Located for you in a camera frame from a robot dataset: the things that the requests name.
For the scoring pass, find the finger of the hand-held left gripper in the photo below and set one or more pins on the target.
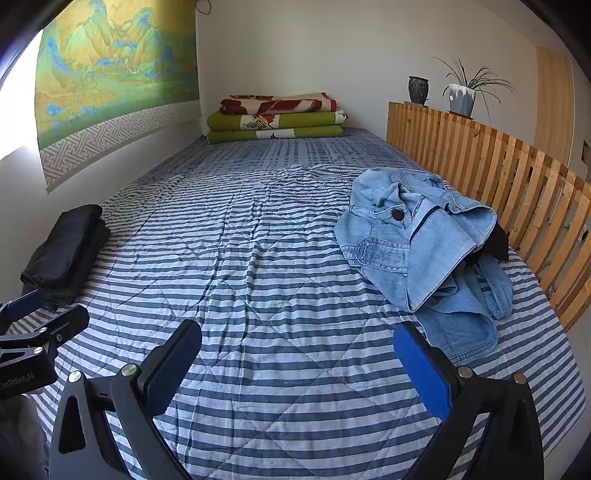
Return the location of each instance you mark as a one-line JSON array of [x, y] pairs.
[[64, 323], [23, 307]]

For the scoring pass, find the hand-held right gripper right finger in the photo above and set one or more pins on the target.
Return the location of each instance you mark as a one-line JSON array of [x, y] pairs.
[[425, 374]]

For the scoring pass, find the wooden panel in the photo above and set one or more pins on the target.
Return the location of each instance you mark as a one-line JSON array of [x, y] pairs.
[[554, 106]]

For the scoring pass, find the landscape wall hanging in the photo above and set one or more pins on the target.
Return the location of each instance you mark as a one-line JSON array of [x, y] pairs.
[[115, 60]]

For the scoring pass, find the black garment with yellow stripes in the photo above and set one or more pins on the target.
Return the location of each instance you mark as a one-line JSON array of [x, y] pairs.
[[499, 244]]

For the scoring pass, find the black folded pants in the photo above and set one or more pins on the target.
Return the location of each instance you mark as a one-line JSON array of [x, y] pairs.
[[64, 249]]

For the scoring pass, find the wooden slatted bed rail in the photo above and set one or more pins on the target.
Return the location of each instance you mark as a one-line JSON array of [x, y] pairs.
[[461, 138]]

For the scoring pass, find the blue striped bed quilt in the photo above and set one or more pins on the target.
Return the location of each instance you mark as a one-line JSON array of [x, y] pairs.
[[258, 258]]

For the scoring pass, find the red floral folded blanket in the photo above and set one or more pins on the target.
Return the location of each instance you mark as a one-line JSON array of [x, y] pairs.
[[277, 105]]

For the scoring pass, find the dark ceramic vase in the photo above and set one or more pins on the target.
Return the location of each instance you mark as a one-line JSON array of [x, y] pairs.
[[419, 90]]

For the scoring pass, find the potted plant in white pot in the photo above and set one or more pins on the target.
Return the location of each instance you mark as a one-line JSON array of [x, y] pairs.
[[461, 99]]

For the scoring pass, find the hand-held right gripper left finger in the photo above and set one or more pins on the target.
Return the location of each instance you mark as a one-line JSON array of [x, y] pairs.
[[173, 364]]

